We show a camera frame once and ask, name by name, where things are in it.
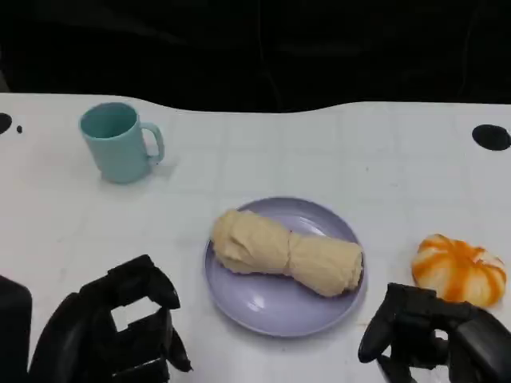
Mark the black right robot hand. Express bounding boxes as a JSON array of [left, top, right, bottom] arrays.
[[358, 282, 511, 383]]

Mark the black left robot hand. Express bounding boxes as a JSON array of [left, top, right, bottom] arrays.
[[27, 254, 193, 383]]

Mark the beige towel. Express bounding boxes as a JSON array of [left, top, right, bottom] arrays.
[[211, 209, 364, 298]]

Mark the orange and white bread roll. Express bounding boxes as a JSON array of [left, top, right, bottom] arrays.
[[410, 233, 507, 308]]

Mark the pale green mug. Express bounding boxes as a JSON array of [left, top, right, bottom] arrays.
[[78, 101, 164, 184]]

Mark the lilac plate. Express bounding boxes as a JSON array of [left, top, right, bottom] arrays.
[[204, 195, 369, 338]]

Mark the black backdrop cloth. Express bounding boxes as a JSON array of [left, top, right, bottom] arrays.
[[0, 0, 511, 113]]

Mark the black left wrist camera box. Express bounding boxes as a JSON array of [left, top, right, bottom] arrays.
[[0, 274, 33, 383]]

